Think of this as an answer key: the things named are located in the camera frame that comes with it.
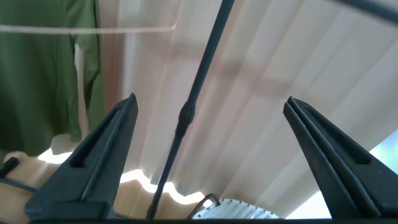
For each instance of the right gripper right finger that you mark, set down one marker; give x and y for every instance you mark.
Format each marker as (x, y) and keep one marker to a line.
(357, 193)

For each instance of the black clothes rack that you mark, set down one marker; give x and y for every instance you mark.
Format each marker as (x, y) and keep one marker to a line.
(205, 62)

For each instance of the pink clothes hanger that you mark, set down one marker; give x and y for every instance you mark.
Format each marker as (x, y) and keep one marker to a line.
(93, 30)

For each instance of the green printed shirt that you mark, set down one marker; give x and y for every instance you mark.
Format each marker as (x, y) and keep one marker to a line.
(37, 93)

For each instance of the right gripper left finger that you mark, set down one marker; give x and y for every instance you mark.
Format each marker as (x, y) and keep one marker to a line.
(62, 193)

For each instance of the white laundry basket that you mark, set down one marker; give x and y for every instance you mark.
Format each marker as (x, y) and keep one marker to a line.
(236, 211)

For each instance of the beige curtain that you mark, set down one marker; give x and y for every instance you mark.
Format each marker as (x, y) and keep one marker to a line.
(264, 93)

